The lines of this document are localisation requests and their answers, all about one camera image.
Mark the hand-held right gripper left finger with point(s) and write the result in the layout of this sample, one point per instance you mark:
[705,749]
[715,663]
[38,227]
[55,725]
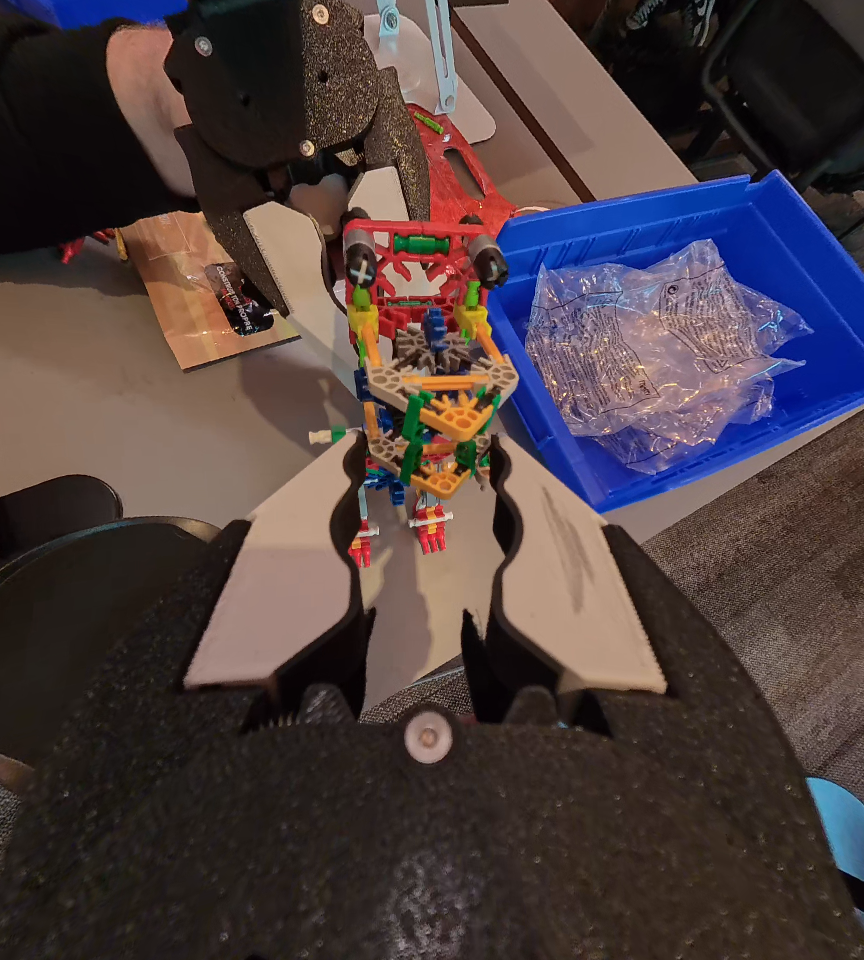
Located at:
[282,600]

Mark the green connector toy assembly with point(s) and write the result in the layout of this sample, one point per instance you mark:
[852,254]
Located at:
[420,247]

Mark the person's left forearm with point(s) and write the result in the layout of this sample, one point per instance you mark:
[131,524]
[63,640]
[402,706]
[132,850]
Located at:
[34,135]

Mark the white adjustable book stand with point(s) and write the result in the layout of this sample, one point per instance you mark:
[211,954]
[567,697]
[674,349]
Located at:
[469,112]

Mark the red fan connector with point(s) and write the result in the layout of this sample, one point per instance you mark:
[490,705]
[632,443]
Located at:
[86,244]

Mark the black mesh office chair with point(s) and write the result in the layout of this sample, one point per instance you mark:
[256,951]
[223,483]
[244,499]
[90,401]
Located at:
[807,82]

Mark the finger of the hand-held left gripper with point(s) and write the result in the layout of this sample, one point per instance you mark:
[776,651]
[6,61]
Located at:
[289,255]
[387,195]

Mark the person's left hand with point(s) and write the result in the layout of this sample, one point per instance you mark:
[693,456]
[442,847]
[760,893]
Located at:
[146,97]

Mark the small blue plastic bin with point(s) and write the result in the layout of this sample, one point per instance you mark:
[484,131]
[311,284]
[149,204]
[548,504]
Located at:
[814,262]

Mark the light blue stool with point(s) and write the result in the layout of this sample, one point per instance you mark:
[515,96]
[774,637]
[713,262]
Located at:
[859,847]

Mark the short green rod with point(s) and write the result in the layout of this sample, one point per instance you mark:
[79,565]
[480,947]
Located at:
[428,122]

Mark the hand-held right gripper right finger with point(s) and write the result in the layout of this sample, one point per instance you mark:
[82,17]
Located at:
[574,600]

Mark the construction toy set plastic bag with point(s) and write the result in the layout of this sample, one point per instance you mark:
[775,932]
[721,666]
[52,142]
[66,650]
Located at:
[199,300]

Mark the clear plastic bag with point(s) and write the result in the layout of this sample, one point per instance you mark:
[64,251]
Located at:
[649,352]

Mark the short yellow rod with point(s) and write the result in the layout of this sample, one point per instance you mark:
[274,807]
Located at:
[493,349]
[368,352]

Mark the long yellow rod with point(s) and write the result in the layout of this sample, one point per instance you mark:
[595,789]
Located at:
[123,246]

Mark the small multicolour toy assembly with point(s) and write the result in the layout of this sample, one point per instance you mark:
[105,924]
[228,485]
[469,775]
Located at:
[443,382]

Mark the large blue plastic bin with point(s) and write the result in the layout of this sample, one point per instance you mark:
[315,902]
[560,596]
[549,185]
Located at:
[101,9]

